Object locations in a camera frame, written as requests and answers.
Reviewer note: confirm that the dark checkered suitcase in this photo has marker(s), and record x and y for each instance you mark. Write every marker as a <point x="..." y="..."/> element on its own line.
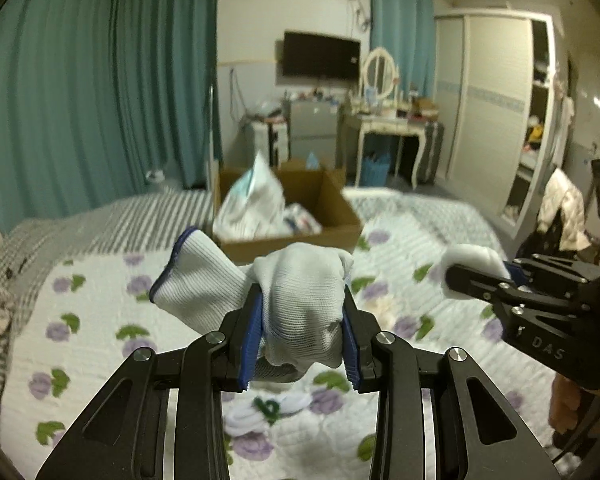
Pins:
<point x="430" y="157"/>

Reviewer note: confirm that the white louvered wardrobe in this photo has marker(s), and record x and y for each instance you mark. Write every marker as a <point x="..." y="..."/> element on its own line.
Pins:
<point x="494" y="86"/>

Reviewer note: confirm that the person right hand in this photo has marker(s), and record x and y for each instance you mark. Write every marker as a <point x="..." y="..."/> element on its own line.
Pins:
<point x="569" y="406"/>

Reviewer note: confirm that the open cardboard box on bed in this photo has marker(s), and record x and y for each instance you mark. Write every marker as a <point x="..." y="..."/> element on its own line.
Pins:
<point x="315" y="190"/>

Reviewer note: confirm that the grey checkered bedsheet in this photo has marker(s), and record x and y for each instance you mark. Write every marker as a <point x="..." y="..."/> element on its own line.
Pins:
<point x="153" y="221"/>

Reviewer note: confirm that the cardboard box on floor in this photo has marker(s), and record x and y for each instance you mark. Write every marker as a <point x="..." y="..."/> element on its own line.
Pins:
<point x="313" y="162"/>

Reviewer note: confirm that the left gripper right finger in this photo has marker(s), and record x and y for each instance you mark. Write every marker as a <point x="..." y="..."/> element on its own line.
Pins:
<point x="477" y="433"/>

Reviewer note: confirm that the grey mini fridge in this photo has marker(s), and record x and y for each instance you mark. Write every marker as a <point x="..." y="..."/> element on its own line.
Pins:
<point x="313" y="129"/>

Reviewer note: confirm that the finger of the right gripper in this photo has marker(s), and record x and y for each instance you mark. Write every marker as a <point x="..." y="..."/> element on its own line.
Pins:
<point x="464" y="282"/>
<point x="552" y="273"/>

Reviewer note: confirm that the oval vanity mirror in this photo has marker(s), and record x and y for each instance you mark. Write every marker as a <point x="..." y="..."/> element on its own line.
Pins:
<point x="379" y="74"/>

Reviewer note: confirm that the cleansing towel pack white teal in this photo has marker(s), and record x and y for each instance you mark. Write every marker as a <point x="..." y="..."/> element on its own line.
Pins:
<point x="254" y="207"/>

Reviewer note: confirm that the white suitcase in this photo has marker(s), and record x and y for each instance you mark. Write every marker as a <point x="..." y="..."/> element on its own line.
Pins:
<point x="270" y="140"/>

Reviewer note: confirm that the large teal curtain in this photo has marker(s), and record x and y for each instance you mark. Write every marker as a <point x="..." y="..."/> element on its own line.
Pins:
<point x="94" y="93"/>

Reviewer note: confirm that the white dressing table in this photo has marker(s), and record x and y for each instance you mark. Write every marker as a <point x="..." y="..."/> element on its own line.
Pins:
<point x="398" y="127"/>

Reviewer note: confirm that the white knit work glove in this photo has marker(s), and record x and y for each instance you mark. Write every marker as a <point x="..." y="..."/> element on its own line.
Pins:
<point x="302" y="285"/>

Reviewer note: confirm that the white mop stick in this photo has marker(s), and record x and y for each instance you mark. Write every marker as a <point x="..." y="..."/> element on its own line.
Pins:
<point x="211" y="114"/>

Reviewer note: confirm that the clear water jug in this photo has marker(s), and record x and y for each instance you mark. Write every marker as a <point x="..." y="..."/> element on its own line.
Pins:
<point x="155" y="178"/>

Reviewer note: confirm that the jacket on chair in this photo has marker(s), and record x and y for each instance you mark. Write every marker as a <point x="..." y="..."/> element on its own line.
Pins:
<point x="560" y="225"/>

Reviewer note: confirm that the black wall television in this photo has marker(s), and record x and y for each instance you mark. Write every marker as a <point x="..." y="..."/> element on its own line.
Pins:
<point x="320" y="56"/>

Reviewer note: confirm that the blue laundry basket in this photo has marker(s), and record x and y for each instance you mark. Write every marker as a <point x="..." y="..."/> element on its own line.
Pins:
<point x="375" y="169"/>

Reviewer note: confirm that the right teal curtain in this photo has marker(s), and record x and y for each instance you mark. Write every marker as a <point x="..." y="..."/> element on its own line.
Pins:
<point x="407" y="30"/>

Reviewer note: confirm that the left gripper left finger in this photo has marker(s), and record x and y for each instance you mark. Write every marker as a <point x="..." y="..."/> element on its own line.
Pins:
<point x="121" y="433"/>

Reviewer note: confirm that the navy floral tissue paper pack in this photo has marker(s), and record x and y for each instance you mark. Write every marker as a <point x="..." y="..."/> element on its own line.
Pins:
<point x="300" y="220"/>

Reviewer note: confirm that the small white sock ball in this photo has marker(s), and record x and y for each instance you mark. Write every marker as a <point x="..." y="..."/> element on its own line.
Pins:
<point x="475" y="257"/>

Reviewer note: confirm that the floral white quilt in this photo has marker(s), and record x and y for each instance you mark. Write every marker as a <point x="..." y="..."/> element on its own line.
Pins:
<point x="93" y="311"/>

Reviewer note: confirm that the white socks with green band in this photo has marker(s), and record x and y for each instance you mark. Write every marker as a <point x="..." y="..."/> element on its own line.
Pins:
<point x="256" y="415"/>

